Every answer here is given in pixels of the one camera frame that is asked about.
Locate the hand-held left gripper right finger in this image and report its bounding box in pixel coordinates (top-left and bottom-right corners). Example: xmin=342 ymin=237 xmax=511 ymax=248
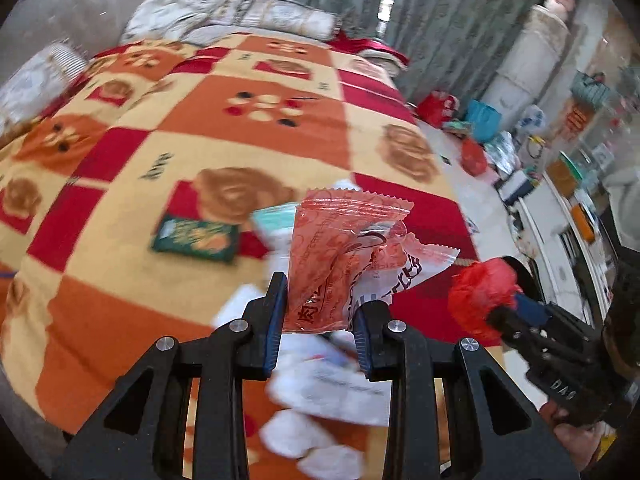
xmin=352 ymin=301 xmax=583 ymax=480

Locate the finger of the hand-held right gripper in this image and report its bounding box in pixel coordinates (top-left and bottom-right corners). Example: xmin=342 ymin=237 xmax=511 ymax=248
xmin=487 ymin=307 xmax=543 ymax=366
xmin=512 ymin=292 xmax=556 ymax=331

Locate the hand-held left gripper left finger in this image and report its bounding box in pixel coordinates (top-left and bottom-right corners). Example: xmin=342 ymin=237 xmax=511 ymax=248
xmin=52 ymin=271 xmax=289 ymax=480

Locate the black trash bin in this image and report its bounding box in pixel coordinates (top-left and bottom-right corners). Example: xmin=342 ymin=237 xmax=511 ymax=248
xmin=502 ymin=256 xmax=546 ymax=306

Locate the red plastic wrapper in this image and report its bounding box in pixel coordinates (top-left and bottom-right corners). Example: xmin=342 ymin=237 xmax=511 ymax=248
xmin=447 ymin=257 xmax=523 ymax=346

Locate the red transparent snack wrapper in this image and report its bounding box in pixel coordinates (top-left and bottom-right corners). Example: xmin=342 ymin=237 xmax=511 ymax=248
xmin=282 ymin=187 xmax=461 ymax=333

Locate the person's right hand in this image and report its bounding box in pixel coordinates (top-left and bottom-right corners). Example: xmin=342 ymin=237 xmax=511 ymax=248
xmin=539 ymin=402 xmax=608 ymax=473

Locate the white low cabinet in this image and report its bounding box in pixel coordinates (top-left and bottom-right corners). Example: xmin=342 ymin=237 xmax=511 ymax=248
xmin=515 ymin=175 xmax=616 ymax=321

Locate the teal tissue packet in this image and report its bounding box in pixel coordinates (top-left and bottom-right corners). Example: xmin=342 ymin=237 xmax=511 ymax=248
xmin=250 ymin=203 xmax=298 ymax=251

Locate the green snack packet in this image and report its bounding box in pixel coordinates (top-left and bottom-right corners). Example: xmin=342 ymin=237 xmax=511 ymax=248
xmin=151 ymin=214 xmax=240 ymax=263

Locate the dark blue box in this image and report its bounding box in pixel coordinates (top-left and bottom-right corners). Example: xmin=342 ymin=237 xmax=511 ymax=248
xmin=500 ymin=172 xmax=536 ymax=206

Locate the orange box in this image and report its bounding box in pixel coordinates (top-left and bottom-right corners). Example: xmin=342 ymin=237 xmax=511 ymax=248
xmin=545 ymin=152 xmax=583 ymax=198

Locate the red plastic bag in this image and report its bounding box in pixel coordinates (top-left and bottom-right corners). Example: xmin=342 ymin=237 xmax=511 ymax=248
xmin=460 ymin=137 xmax=488 ymax=176

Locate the white printed plastic bag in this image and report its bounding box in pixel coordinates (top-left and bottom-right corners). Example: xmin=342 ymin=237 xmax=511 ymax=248
xmin=517 ymin=105 xmax=548 ymax=136

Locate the blue shopping bag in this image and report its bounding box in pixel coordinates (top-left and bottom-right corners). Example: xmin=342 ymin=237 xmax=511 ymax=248
xmin=465 ymin=100 xmax=503 ymax=143

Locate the red paper decoration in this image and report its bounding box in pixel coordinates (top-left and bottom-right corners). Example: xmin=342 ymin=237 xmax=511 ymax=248
xmin=562 ymin=100 xmax=591 ymax=133

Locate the red gift bag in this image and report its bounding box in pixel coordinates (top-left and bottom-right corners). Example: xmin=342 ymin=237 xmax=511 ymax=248
xmin=416 ymin=91 xmax=461 ymax=128

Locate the striped tote bag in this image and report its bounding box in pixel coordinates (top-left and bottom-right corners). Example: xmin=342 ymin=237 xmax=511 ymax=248
xmin=570 ymin=71 xmax=611 ymax=106

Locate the checked rose print blanket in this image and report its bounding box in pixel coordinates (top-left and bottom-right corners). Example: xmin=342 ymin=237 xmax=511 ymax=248
xmin=0 ymin=32 xmax=506 ymax=480

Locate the tall beige wrapped bundle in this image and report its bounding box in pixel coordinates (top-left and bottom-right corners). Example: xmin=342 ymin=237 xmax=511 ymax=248
xmin=485 ymin=4 xmax=573 ymax=126

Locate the red bed cloth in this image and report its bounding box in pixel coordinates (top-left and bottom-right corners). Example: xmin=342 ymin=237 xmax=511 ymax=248
xmin=330 ymin=30 xmax=411 ymax=68

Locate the grey green patterned curtain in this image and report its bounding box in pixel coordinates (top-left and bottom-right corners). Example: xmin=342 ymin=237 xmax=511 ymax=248
xmin=240 ymin=0 xmax=556 ymax=106

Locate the white embroidered pillow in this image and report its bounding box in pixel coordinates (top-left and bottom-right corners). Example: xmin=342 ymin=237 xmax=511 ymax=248
xmin=120 ymin=0 xmax=251 ymax=43
xmin=240 ymin=0 xmax=343 ymax=43

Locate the white striped pillow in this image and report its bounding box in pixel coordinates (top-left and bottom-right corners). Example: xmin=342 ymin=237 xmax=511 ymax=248
xmin=0 ymin=42 xmax=91 ymax=131

